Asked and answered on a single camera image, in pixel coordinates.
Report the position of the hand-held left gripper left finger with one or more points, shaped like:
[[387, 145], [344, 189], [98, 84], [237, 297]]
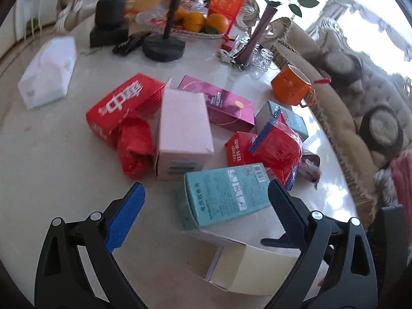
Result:
[[125, 215]]

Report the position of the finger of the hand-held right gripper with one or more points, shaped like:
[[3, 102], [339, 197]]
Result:
[[281, 241]]

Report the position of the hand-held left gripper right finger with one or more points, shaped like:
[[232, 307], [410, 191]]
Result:
[[286, 212]]

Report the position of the cream cardboard box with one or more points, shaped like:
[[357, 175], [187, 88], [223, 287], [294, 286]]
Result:
[[257, 270]]

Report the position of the purple wrapper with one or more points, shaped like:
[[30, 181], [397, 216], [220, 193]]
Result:
[[309, 167]]

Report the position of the red zip plastic bag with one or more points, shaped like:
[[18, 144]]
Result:
[[276, 148]]

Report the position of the large teal printed box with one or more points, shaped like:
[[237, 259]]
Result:
[[222, 193]]

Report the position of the red wrapper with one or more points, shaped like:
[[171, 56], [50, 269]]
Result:
[[135, 148]]

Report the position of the small red box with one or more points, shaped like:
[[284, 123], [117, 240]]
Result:
[[236, 151]]

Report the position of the small teal box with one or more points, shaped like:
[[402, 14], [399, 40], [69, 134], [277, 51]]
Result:
[[289, 119]]

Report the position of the pink cardboard box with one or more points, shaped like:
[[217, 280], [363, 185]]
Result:
[[183, 125]]

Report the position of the red carton white lettering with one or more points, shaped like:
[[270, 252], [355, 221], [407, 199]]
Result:
[[125, 103]]

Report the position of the magenta shiny box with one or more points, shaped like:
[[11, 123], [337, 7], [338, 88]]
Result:
[[225, 106]]

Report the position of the grey patterned blanket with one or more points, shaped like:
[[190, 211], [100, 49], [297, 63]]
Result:
[[381, 180]]

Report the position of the pink folded towel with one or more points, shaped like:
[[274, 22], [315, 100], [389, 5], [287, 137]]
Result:
[[402, 180]]

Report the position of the ornate white carved table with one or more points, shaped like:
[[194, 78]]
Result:
[[64, 167]]

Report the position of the brown and cream cushion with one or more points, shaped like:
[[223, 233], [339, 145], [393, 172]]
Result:
[[341, 67], [381, 138]]

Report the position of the orange ceramic mug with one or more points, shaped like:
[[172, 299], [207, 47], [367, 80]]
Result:
[[289, 87]]

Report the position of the clear glass cup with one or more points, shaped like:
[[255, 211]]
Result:
[[239, 43], [264, 59]]

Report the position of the silver key bunch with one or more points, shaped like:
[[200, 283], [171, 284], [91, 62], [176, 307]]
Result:
[[230, 59]]

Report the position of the white tissue box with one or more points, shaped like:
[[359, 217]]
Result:
[[48, 70]]

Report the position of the black phone stand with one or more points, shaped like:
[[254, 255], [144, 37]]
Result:
[[164, 48]]

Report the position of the black hair clip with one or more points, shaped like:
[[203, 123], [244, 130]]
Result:
[[128, 43]]

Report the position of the purple glass vase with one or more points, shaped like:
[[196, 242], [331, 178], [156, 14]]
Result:
[[254, 38]]

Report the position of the flat black box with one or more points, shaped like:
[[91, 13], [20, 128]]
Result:
[[107, 37]]

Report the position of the glass fruit tray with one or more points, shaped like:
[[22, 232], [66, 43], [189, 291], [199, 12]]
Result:
[[193, 34]]

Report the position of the orange fruit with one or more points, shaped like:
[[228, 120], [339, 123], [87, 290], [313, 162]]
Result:
[[194, 22], [217, 24], [180, 14]]

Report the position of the orange-red printed packet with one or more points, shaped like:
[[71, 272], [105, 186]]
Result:
[[225, 0]]

